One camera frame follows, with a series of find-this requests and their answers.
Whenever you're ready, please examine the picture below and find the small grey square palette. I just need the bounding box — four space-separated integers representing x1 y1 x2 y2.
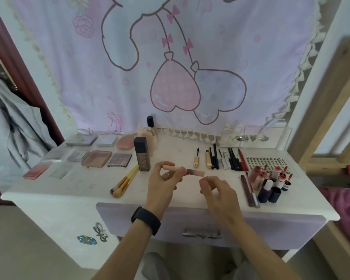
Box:
95 134 119 148

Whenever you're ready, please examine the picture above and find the clear square palette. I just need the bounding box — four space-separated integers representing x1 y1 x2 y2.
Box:
49 164 75 180

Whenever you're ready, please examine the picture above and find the person's left forearm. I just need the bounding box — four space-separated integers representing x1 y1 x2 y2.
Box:
92 224 157 280

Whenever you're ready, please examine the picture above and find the purple drawer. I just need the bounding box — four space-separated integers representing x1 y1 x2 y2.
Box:
96 202 329 251

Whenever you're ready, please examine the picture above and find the dark red wooden door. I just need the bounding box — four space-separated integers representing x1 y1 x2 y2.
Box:
0 0 65 206

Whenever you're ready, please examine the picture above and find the pink cartoon cloth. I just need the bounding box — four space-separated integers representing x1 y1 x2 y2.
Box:
9 0 327 137

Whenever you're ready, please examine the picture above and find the brown blush palette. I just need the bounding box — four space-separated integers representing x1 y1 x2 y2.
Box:
81 150 113 169

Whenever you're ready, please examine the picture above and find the beige tube black cap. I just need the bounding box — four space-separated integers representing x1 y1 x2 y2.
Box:
255 170 273 191

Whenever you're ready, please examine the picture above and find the white dressing table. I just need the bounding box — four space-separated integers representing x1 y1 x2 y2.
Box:
0 0 340 270

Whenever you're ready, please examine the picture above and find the pink blush compact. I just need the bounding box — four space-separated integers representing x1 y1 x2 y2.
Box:
23 164 50 180

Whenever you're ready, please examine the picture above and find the navy cosmetic tube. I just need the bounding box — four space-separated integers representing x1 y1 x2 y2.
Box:
257 179 282 204

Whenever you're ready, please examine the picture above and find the pink concealer tube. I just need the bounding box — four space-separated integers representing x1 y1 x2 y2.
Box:
162 162 205 177

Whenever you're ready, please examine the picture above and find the wooden bed frame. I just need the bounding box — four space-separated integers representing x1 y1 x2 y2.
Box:
287 31 350 280

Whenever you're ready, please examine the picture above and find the pink rounded compact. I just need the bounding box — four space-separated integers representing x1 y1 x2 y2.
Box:
116 135 135 151

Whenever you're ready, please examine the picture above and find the dark square foundation bottle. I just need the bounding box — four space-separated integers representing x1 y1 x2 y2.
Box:
133 136 151 172

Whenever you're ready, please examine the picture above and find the gold door handle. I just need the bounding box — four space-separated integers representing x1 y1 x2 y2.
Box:
0 43 18 91

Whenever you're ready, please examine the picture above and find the person's right forearm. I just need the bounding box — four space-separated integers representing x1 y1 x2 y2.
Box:
229 220 303 280

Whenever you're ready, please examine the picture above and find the person's left hand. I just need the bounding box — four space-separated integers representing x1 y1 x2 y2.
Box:
145 161 187 213

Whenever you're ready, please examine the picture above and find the false eyelash tray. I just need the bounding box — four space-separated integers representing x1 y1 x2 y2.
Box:
246 156 289 168

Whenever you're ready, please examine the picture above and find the silver square palette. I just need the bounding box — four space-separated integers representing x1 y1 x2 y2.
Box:
67 150 91 163

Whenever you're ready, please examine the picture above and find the peach pump bottle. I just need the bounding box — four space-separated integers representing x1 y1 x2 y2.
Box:
137 126 158 157

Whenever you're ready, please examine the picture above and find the blue shiny cabinet sticker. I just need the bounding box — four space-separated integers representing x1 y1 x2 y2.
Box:
77 235 98 245

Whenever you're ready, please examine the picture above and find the red makeup pencil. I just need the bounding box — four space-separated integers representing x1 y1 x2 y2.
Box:
238 148 249 172

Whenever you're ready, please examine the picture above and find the dark pencil pink tip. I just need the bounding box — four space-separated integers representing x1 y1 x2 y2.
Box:
231 148 243 172

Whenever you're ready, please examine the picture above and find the silver drawer handle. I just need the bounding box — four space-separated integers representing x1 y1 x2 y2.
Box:
182 228 224 240

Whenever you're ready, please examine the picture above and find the white hanging garment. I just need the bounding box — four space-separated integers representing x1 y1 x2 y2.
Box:
0 70 58 199

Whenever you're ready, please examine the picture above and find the black smartwatch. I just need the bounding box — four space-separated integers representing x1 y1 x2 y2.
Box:
131 206 161 236

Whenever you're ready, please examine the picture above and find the purple bed sheet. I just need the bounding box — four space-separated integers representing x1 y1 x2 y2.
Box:
320 186 350 240

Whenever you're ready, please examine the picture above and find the person's right hand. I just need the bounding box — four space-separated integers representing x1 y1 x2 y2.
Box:
199 175 245 228

